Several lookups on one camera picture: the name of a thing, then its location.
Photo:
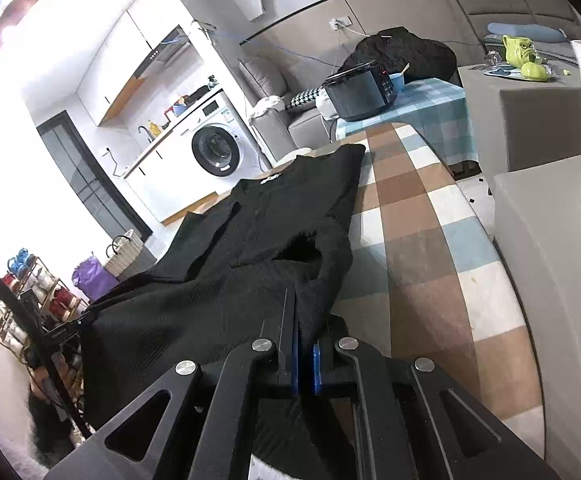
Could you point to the light blue checkered tablecloth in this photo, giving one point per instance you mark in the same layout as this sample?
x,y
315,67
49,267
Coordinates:
x,y
437,110

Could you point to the dark glass door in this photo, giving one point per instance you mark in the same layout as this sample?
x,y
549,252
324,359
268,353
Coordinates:
x,y
88,179

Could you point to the black white checkered pillow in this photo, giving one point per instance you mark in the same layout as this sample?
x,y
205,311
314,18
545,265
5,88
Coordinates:
x,y
304,100

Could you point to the white front-load washing machine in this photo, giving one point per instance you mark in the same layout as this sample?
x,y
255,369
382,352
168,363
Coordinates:
x,y
213,149

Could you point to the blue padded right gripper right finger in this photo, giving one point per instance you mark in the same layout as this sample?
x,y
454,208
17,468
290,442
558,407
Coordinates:
x,y
331,371

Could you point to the green plush toy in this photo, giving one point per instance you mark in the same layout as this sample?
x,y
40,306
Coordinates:
x,y
521,54

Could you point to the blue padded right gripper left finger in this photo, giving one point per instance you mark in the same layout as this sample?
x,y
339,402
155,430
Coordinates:
x,y
281,379

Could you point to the black rice cooker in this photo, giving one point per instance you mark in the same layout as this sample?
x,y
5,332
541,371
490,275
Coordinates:
x,y
360,92

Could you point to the grey sofa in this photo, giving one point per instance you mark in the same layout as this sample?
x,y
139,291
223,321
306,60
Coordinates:
x,y
281,132

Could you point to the black knit sweater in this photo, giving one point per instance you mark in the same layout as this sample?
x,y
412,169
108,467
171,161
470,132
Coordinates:
x,y
224,274

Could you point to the brown blue checkered bed cover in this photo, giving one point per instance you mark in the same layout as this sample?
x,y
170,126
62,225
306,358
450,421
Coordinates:
x,y
427,282

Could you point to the purple bag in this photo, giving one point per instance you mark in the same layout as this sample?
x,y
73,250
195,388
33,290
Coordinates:
x,y
93,279

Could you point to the shoe rack with shoes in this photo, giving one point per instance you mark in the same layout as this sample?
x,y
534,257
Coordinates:
x,y
43,295

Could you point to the black jacket pile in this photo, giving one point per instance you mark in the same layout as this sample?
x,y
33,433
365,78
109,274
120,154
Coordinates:
x,y
397,47

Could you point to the woven laundry basket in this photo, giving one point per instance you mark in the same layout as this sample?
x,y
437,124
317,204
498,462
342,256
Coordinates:
x,y
127,255

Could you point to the grey cabinet block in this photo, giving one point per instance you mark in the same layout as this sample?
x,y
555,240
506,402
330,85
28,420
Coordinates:
x,y
519,124

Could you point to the white wall socket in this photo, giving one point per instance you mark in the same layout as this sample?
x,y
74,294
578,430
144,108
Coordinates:
x,y
340,23

